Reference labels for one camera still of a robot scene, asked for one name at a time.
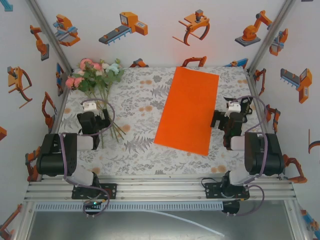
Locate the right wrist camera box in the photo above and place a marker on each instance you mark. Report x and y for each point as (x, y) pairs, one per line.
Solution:
(233, 108)

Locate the wide aluminium frame rail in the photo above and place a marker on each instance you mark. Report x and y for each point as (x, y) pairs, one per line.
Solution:
(160, 190)

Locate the orange wrapping paper sheet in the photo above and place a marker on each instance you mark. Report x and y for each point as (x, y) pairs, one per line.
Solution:
(187, 110)

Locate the aluminium side rail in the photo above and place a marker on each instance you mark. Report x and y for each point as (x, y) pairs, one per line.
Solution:
(253, 85)
(63, 100)

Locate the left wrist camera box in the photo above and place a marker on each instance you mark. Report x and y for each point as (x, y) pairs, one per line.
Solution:
(89, 107)

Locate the thin white plastic strip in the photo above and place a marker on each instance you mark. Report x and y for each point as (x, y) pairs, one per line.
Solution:
(212, 230)

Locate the aluminium frame post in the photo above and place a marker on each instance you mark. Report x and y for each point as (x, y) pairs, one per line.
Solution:
(269, 37)
(52, 37)

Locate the deep pink fake flower stem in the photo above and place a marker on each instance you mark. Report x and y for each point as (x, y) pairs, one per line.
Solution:
(73, 82)

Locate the black circuit board green light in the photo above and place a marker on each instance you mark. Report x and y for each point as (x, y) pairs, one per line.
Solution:
(93, 205)

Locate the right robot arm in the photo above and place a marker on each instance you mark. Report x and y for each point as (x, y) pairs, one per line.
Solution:
(265, 155)

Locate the blue fake flower stem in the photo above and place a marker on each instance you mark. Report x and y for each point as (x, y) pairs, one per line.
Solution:
(113, 68)

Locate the black printed ribbon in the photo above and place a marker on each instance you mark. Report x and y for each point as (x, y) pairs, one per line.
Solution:
(248, 110)

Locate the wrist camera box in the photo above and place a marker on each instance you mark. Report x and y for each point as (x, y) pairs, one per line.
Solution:
(233, 108)
(89, 107)

